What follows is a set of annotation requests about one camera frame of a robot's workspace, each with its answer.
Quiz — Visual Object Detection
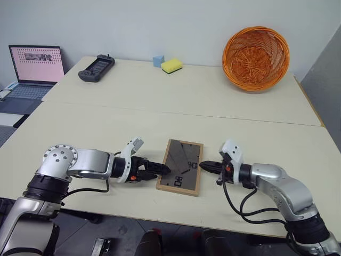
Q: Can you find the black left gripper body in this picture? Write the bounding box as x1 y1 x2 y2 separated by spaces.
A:
127 156 150 184

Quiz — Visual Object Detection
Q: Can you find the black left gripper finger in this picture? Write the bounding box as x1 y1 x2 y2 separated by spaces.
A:
145 161 173 176
136 171 158 182

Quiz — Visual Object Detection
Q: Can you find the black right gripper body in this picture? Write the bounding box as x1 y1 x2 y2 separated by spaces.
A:
216 151 236 186

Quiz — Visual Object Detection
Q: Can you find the dark brown rounded shape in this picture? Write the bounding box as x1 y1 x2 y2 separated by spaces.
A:
135 228 164 256

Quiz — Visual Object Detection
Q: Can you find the black rounded shape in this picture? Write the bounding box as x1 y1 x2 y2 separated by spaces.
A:
200 229 250 256

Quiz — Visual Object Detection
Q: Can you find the metallic grey block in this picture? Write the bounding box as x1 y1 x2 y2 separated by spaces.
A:
91 237 111 256

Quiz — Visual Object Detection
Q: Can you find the yellow sponge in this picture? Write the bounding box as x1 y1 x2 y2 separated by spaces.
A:
160 57 184 75

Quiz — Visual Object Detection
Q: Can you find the blue foam block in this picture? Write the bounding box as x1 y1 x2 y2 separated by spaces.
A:
152 55 166 68

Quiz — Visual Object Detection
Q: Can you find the black handheld controller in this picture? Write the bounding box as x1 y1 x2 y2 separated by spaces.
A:
78 54 116 83

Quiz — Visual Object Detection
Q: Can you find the orange wicker basket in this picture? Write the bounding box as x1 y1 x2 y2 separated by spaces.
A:
222 26 291 93

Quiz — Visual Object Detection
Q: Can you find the white flat device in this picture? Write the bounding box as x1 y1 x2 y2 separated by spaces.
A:
0 113 24 127

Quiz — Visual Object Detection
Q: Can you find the open grey laptop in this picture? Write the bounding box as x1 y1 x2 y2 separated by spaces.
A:
0 44 66 102

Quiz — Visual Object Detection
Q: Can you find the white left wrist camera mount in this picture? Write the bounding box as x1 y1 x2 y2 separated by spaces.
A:
118 137 145 184

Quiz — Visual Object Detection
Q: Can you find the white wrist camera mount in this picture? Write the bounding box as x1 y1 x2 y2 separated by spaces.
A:
218 138 244 185
118 137 145 184

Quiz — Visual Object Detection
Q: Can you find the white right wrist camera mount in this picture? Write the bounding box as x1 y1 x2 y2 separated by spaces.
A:
218 138 244 185

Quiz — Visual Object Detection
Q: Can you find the wooden picture frame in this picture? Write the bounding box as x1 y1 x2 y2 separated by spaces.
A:
156 138 204 198

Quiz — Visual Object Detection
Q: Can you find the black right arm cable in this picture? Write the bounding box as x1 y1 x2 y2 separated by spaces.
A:
222 181 287 224

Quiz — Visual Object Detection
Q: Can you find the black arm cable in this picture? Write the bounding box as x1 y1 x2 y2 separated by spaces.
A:
61 180 111 199
222 181 287 224

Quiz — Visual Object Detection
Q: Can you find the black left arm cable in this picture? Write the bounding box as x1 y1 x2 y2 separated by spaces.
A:
61 180 111 199

